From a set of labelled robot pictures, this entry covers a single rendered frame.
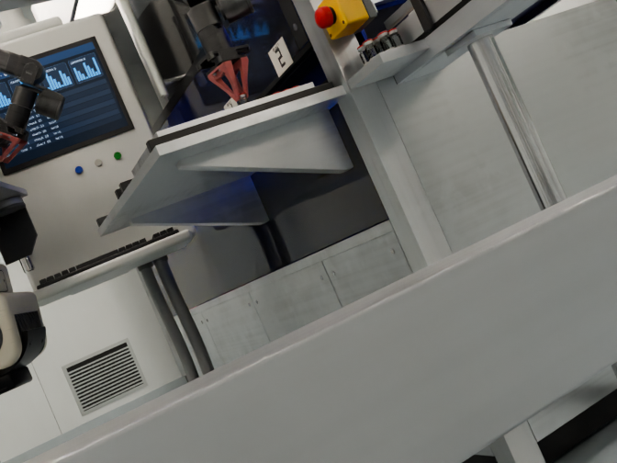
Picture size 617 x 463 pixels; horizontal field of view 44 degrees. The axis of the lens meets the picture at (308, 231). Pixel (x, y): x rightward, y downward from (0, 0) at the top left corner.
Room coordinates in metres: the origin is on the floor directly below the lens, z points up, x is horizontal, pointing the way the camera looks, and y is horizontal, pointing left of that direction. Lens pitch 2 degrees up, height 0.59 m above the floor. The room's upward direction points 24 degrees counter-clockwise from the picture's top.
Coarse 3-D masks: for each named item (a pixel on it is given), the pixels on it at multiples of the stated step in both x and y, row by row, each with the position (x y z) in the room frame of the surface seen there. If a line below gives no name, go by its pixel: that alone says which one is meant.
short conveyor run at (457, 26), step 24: (408, 0) 1.43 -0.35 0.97; (432, 0) 1.34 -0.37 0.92; (456, 0) 1.29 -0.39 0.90; (480, 0) 1.25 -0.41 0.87; (504, 0) 1.21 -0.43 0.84; (528, 0) 1.27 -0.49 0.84; (408, 24) 1.42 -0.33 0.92; (432, 24) 1.36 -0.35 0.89; (456, 24) 1.32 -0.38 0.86; (480, 24) 1.29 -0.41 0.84; (432, 48) 1.39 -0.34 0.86; (408, 72) 1.47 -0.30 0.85; (432, 72) 1.55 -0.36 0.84
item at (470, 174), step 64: (512, 64) 1.65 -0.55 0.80; (576, 64) 1.73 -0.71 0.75; (448, 128) 1.55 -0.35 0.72; (576, 128) 1.69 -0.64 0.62; (448, 192) 1.52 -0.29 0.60; (512, 192) 1.59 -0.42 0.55; (576, 192) 1.66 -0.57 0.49; (320, 256) 1.84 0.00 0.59; (384, 256) 1.59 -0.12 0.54; (256, 320) 2.37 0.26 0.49
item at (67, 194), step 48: (0, 48) 2.22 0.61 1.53; (48, 48) 2.26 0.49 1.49; (96, 48) 2.29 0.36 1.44; (0, 96) 2.21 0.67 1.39; (96, 96) 2.28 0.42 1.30; (48, 144) 2.23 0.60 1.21; (96, 144) 2.26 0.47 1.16; (144, 144) 2.30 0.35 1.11; (48, 192) 2.21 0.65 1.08; (96, 192) 2.25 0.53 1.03; (48, 240) 2.20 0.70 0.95; (96, 240) 2.23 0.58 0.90
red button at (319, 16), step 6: (324, 6) 1.40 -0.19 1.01; (318, 12) 1.40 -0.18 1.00; (324, 12) 1.39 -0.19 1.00; (330, 12) 1.40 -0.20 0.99; (318, 18) 1.41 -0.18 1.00; (324, 18) 1.39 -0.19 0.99; (330, 18) 1.40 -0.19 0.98; (318, 24) 1.41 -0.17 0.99; (324, 24) 1.40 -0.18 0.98; (330, 24) 1.40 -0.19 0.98
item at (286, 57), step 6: (276, 42) 1.63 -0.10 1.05; (282, 42) 1.61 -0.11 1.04; (276, 48) 1.64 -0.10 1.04; (282, 48) 1.62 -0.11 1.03; (270, 54) 1.68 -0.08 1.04; (276, 54) 1.65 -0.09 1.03; (282, 54) 1.63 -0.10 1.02; (288, 54) 1.61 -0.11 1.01; (276, 60) 1.66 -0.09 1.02; (282, 60) 1.64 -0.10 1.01; (288, 60) 1.62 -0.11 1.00; (276, 66) 1.67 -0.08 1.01; (288, 66) 1.63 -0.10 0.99; (276, 72) 1.68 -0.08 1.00; (282, 72) 1.66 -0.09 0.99
